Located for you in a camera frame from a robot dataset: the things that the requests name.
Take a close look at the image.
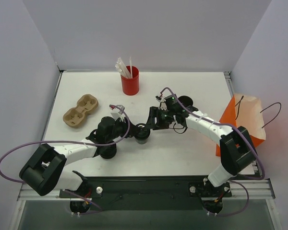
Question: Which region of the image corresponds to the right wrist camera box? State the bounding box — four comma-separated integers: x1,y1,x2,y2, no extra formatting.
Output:
156,94,167,111

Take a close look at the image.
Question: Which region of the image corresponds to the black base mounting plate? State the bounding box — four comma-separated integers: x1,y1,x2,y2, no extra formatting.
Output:
59,176,232,214

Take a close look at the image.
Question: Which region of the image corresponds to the brown cardboard cup carrier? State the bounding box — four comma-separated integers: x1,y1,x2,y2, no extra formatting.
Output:
63,94,99,128

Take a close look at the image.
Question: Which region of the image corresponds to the black cup lid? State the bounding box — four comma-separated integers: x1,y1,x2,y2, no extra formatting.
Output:
135,123,151,138

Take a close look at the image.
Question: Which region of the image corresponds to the aluminium frame rail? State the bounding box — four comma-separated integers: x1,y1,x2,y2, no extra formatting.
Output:
18,180,275,201

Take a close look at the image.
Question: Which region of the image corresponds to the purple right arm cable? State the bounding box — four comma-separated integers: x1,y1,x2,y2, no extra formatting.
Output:
159,87,266,216

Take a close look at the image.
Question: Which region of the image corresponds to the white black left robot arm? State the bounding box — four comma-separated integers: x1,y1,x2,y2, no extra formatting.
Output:
19,116,150,197

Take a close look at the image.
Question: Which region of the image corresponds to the stack of black lids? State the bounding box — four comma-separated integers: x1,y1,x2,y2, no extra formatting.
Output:
99,144,117,159

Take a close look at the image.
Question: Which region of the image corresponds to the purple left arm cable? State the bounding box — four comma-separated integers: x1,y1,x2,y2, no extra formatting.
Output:
0,105,132,214

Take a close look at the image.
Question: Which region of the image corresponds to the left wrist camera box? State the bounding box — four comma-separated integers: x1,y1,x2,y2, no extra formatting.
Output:
110,105,125,121

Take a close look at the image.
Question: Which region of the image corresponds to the black paper coffee cup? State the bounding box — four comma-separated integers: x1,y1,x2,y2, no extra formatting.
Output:
135,137,149,144

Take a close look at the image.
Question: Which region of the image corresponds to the red cylindrical straw holder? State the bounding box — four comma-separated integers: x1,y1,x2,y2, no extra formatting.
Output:
120,66,140,96

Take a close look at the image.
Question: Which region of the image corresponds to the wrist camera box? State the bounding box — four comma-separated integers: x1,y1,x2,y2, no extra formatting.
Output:
156,94,167,111
110,105,125,121

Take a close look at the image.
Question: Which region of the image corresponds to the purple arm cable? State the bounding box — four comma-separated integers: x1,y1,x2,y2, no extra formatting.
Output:
159,87,266,216
0,105,132,214

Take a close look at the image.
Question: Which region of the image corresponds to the orange paper bag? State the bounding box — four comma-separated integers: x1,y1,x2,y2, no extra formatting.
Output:
219,93,266,147

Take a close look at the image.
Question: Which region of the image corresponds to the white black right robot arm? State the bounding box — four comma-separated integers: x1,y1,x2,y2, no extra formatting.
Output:
145,96,257,196

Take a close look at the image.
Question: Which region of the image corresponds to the white wrapped straw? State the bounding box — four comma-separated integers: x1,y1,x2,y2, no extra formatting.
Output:
129,57,133,79

